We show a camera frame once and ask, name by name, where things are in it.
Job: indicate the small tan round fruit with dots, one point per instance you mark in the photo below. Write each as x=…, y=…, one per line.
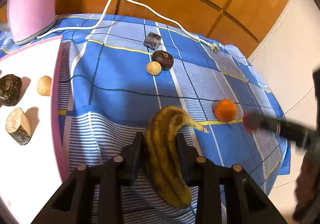
x=44, y=85
x=153, y=68

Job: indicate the red cherry tomato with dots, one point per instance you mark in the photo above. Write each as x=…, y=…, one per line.
x=249, y=122

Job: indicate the blue checkered tablecloth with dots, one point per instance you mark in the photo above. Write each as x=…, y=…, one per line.
x=105, y=94

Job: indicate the spotted yellow banana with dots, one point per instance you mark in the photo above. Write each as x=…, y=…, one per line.
x=163, y=165

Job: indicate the large dark water chestnut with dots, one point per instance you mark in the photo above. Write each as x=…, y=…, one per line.
x=10, y=89

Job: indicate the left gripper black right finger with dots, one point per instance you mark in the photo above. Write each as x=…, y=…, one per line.
x=245, y=200

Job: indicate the pink electric kettle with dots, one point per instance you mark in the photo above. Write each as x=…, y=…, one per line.
x=28, y=19

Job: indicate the person's right hand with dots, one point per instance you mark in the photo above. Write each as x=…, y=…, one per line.
x=305, y=186

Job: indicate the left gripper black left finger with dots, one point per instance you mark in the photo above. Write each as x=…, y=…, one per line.
x=73, y=201

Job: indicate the small dark water chestnut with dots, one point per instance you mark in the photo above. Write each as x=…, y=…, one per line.
x=165, y=59

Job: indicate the pink white shallow box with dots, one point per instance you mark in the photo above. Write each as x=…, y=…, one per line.
x=32, y=163

